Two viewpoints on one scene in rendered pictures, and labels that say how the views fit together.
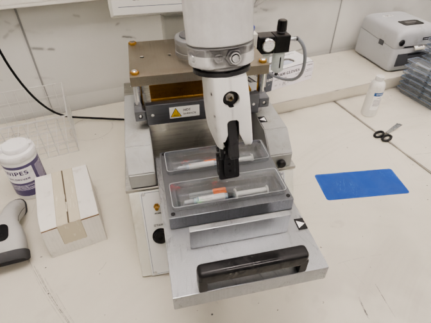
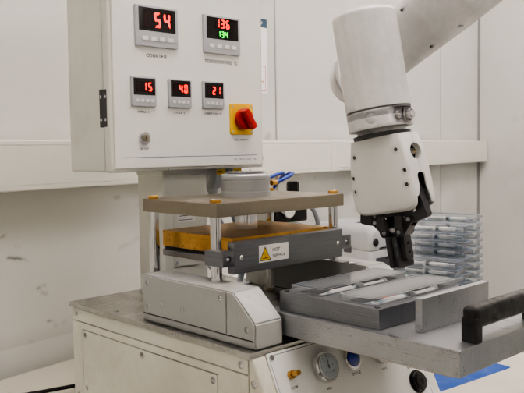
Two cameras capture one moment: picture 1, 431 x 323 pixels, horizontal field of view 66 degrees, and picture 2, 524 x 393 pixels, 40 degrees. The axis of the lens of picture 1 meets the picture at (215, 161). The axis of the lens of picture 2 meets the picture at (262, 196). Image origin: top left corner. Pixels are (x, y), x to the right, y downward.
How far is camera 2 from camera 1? 0.72 m
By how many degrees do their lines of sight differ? 46
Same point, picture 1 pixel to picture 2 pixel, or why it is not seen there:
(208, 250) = (439, 330)
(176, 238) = (394, 332)
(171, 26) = (171, 190)
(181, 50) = (242, 187)
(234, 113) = (420, 164)
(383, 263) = not seen: outside the picture
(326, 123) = not seen: hidden behind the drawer
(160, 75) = (246, 203)
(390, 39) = (359, 241)
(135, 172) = (260, 320)
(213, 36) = (394, 93)
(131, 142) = (232, 289)
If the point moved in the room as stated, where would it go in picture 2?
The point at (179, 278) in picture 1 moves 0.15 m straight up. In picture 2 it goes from (444, 344) to (444, 206)
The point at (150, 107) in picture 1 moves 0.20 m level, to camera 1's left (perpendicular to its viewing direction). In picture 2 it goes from (239, 246) to (100, 259)
